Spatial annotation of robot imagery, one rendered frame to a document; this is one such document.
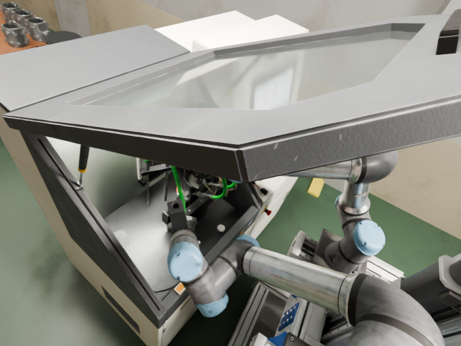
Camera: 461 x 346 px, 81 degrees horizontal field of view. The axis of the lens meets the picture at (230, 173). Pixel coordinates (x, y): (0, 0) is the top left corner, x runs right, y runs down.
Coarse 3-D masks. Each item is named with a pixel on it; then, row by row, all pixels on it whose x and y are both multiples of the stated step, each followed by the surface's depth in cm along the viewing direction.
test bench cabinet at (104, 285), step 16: (80, 256) 137; (96, 272) 131; (96, 288) 171; (112, 288) 127; (112, 304) 162; (128, 304) 121; (128, 320) 151; (144, 320) 117; (144, 336) 147; (160, 336) 120
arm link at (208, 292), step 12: (216, 264) 67; (228, 264) 67; (204, 276) 62; (216, 276) 65; (228, 276) 66; (192, 288) 62; (204, 288) 62; (216, 288) 63; (204, 300) 62; (216, 300) 63; (204, 312) 63; (216, 312) 63
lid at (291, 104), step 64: (192, 64) 93; (256, 64) 66; (320, 64) 51; (384, 64) 41; (448, 64) 29; (64, 128) 47; (128, 128) 34; (192, 128) 29; (256, 128) 25; (320, 128) 23; (384, 128) 23; (448, 128) 23
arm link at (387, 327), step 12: (360, 324) 42; (372, 324) 40; (384, 324) 39; (396, 324) 39; (360, 336) 40; (372, 336) 38; (384, 336) 38; (396, 336) 37; (408, 336) 37; (420, 336) 37
